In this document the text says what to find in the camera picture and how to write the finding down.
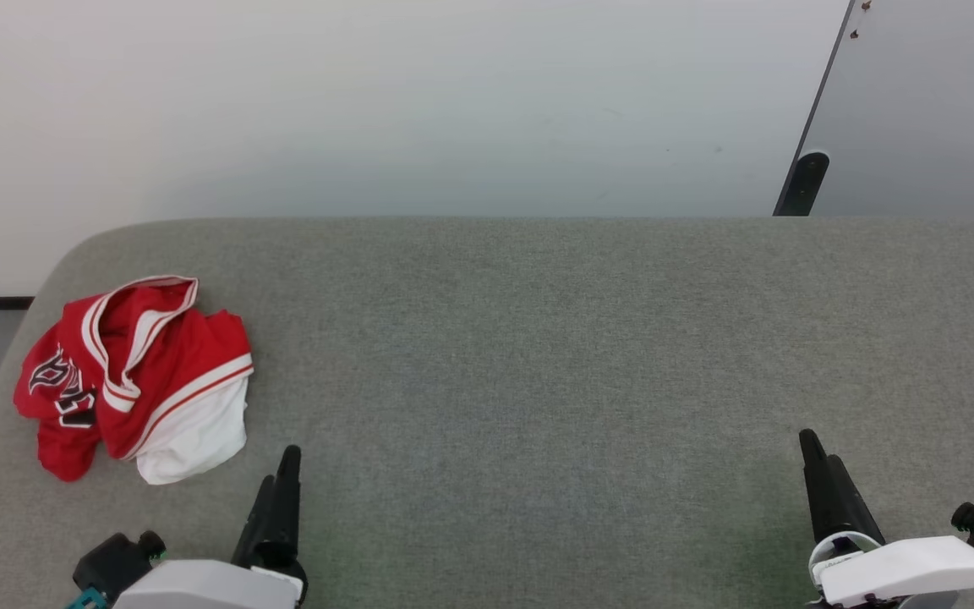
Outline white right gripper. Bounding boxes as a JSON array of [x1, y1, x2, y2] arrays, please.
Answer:
[[798, 428, 974, 609]]

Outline black door handle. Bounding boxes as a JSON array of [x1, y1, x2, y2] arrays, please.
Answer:
[[779, 151, 831, 217]]

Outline grey door panel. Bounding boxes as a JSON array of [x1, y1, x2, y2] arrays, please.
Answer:
[[773, 0, 974, 222]]

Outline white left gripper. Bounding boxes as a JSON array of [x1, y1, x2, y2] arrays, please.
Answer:
[[113, 445, 309, 609]]

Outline red and white jersey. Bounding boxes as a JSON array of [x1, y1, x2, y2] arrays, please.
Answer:
[[14, 275, 254, 486]]

